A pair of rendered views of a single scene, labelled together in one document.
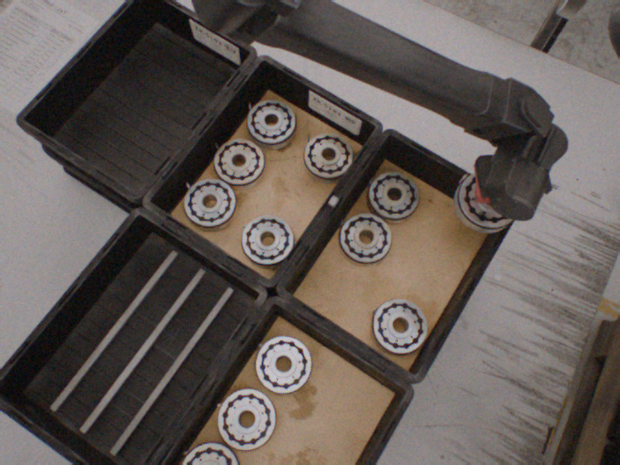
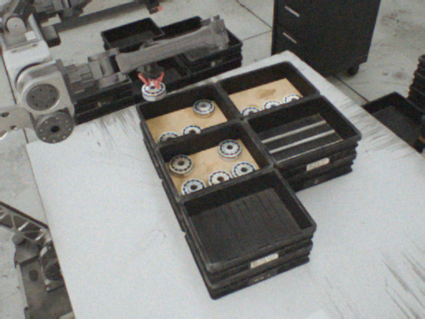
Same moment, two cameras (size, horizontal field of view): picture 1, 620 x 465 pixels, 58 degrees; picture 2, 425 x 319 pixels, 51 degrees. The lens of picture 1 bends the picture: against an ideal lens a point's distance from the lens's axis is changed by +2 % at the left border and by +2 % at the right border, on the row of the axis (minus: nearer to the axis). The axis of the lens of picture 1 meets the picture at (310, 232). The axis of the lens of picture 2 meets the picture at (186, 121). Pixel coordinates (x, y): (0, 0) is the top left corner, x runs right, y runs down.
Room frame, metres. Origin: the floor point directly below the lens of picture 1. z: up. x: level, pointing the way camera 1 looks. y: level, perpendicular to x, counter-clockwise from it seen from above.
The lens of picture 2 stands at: (1.37, 0.88, 2.21)
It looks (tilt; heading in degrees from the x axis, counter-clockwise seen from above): 42 degrees down; 225
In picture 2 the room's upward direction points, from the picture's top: 6 degrees counter-clockwise
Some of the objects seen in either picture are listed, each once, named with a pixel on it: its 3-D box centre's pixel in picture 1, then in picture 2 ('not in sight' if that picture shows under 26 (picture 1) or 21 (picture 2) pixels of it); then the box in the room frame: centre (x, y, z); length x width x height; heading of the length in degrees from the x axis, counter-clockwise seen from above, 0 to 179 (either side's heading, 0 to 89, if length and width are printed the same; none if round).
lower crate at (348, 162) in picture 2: not in sight; (297, 154); (0.10, 0.29, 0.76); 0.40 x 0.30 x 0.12; 151
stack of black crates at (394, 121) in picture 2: not in sight; (397, 130); (-0.87, 0.46, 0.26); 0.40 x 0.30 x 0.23; 66
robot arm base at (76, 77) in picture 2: not in sight; (76, 78); (0.81, -0.11, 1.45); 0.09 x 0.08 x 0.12; 66
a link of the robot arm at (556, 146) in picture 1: (536, 152); not in sight; (0.36, -0.29, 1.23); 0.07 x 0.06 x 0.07; 156
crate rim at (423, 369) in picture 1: (399, 248); (186, 113); (0.30, -0.17, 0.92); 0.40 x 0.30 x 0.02; 151
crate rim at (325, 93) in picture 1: (267, 165); (212, 158); (0.45, 0.09, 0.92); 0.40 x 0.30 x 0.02; 151
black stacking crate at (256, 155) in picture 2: (268, 176); (212, 166); (0.45, 0.09, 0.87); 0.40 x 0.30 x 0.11; 151
